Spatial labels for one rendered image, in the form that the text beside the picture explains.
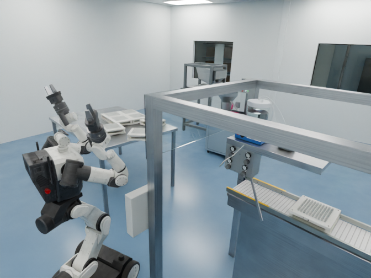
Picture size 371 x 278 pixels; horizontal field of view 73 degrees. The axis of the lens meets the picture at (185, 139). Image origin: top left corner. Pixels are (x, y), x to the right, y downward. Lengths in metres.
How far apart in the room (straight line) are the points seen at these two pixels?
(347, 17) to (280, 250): 5.32
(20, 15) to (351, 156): 5.69
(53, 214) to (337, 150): 1.58
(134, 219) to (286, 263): 1.12
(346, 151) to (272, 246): 1.36
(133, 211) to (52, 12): 5.20
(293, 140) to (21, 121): 5.58
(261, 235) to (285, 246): 0.17
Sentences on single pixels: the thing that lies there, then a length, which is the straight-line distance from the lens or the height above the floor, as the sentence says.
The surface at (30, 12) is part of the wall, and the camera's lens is 5.99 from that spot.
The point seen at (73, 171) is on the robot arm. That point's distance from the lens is 1.54.
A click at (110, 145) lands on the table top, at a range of 2.80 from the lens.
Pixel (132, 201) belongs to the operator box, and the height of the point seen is 1.14.
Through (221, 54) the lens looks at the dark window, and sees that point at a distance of 7.52.
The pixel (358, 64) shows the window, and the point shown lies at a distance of 6.58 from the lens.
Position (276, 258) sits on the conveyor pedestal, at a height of 0.52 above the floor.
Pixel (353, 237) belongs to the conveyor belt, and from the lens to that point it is 1.89.
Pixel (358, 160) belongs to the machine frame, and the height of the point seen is 1.66.
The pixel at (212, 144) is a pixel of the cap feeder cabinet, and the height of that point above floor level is 0.20.
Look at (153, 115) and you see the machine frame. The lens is 1.22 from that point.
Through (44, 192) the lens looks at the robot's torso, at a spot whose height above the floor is 1.07.
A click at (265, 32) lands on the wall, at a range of 6.91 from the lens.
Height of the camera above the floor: 1.94
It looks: 21 degrees down
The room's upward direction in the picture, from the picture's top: 2 degrees clockwise
